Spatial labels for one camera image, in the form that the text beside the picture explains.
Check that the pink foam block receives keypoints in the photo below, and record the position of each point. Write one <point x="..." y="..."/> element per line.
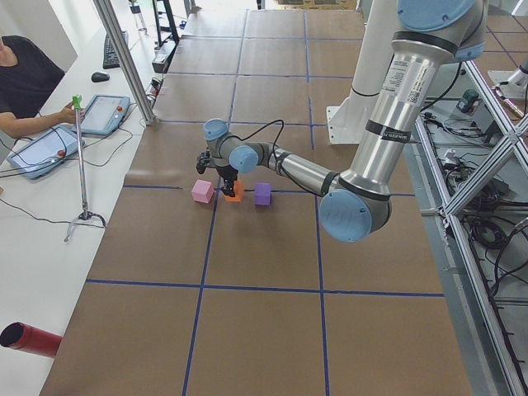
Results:
<point x="202" y="191"/>

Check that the metal reacher grabber tool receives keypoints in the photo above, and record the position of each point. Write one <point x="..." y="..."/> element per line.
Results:
<point x="86" y="214"/>

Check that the black keyboard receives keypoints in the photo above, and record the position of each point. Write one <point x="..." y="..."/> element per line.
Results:
<point x="110" y="57"/>

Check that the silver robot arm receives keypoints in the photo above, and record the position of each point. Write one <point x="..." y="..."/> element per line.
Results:
<point x="405" y="44"/>

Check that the orange foam block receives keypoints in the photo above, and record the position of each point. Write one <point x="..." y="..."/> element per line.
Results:
<point x="238" y="189"/>

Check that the aluminium frame post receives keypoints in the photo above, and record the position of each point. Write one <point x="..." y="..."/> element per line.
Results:
<point x="111" y="24"/>

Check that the black computer mouse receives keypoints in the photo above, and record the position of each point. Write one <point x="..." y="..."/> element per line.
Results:
<point x="100" y="77"/>

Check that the person in black shirt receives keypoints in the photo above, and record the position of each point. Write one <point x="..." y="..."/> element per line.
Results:
<point x="28" y="78"/>

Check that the purple foam block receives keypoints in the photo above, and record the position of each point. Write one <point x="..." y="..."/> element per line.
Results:
<point x="262" y="194"/>

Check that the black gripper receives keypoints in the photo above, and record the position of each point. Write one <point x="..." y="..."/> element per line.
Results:
<point x="227" y="172"/>

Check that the white pedestal column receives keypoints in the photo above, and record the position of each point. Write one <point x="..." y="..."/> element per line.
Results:
<point x="346" y="123"/>

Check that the red cylinder tube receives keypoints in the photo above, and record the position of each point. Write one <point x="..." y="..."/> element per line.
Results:
<point x="24" y="337"/>

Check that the blue teach pendant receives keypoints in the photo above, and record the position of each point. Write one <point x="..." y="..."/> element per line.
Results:
<point x="103" y="114"/>
<point x="44" y="154"/>

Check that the aluminium side rail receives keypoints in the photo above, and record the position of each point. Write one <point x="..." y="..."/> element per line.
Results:
<point x="470" y="173"/>

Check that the near blue teach pendant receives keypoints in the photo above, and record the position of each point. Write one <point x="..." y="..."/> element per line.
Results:
<point x="44" y="154"/>

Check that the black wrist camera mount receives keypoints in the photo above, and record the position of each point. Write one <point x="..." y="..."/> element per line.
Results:
<point x="204" y="161"/>

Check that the green electrical device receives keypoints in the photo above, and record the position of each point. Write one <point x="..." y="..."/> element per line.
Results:
<point x="467" y="101"/>

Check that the far blue teach pendant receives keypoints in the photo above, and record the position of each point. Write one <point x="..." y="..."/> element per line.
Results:
<point x="103" y="114"/>

